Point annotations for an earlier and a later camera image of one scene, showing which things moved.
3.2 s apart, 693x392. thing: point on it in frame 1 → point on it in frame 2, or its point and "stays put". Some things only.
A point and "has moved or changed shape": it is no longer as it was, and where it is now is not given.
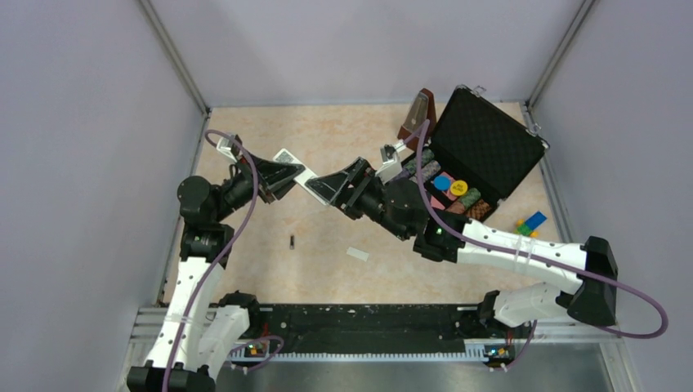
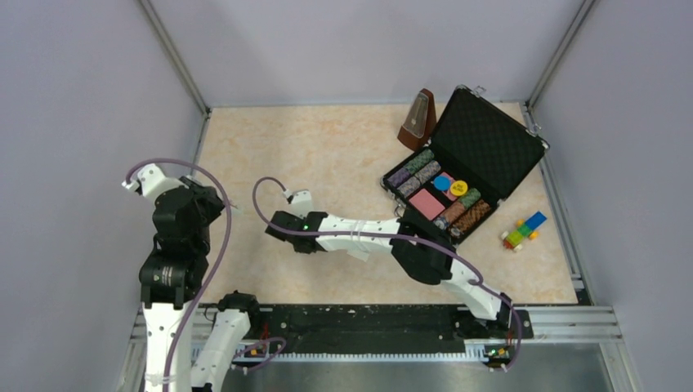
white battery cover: x=357 y=253 stays put
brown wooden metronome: x=420 y=107 stays put
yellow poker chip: x=458 y=188 stays put
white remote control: x=287 y=157 has moved or changed shape
